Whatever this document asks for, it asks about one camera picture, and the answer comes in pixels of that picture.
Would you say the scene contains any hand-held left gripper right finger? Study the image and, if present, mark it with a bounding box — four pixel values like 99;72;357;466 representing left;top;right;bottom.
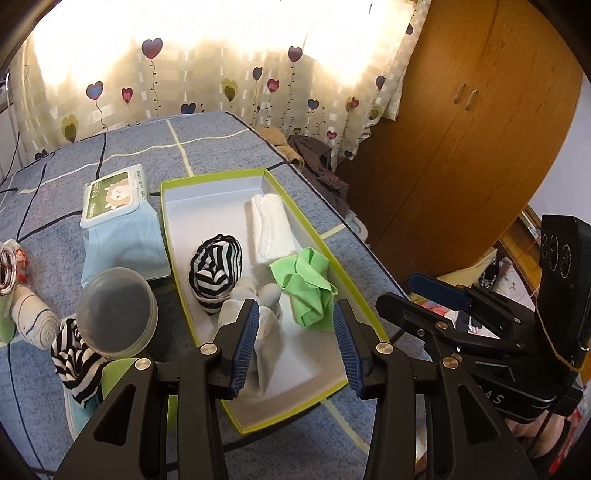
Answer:
332;299;539;480

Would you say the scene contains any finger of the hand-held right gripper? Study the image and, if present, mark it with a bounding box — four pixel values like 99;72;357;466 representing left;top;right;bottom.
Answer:
407;273;539;344
375;292;502;357

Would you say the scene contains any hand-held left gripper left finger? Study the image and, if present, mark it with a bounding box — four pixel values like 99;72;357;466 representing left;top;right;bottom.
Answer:
54;298;260;480

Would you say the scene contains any grey sock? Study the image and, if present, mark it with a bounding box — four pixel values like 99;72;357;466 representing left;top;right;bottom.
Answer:
217;277;289;398

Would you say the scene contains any green cloth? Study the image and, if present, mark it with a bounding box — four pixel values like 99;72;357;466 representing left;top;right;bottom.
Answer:
269;248;339;329

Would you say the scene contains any black white striped sock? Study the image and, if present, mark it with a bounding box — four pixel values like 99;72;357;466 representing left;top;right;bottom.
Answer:
51;318;112;409
189;234;244;315

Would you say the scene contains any white towel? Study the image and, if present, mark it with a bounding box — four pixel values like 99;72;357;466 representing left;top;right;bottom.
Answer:
250;194;301;265

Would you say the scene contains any green rimmed white box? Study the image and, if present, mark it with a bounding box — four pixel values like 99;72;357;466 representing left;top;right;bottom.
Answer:
159;168;391;435

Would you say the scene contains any clear plastic lid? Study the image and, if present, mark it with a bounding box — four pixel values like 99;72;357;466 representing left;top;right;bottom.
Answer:
75;268;158;361

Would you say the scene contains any green round container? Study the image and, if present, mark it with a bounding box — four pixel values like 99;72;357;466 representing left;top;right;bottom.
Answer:
98;357;178;432

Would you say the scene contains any brown checkered garment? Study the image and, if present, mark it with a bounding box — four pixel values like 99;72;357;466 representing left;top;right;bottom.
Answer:
286;134;352;215

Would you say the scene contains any brown wooden wardrobe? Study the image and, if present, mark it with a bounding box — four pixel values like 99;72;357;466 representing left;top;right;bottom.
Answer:
335;0;583;278

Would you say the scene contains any light blue wet wipes pack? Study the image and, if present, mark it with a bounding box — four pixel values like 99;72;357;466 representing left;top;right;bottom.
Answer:
79;165;169;289

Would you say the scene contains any blue face mask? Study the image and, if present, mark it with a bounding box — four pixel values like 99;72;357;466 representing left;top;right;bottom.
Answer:
65;392;100;439

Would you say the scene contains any beige cloth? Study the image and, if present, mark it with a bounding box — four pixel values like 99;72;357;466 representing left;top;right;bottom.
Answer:
256;127;305;169

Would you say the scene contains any white patterned sock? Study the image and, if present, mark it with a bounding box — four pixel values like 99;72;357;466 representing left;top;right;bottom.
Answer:
10;284;60;350

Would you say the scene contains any green sock with brown trim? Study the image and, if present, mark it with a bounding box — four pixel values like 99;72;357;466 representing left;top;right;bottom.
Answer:
0;240;19;343

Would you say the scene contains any heart print curtain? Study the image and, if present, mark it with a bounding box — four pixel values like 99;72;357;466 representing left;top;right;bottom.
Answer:
9;0;432;160

